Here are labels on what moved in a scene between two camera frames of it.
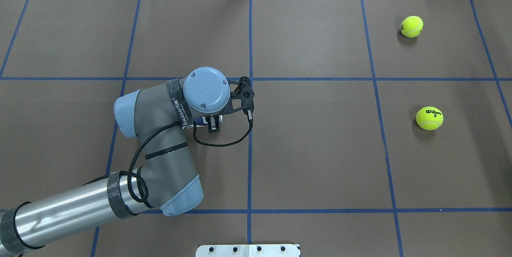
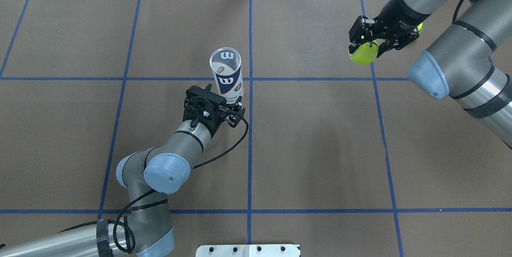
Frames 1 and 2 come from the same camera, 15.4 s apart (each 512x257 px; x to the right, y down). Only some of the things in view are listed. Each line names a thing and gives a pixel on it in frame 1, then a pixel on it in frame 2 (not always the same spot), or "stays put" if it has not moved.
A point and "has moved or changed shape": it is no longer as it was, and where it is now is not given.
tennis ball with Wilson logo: [429, 118] -> [366, 54]
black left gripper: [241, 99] -> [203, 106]
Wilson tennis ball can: [203, 120] has moved or changed shape
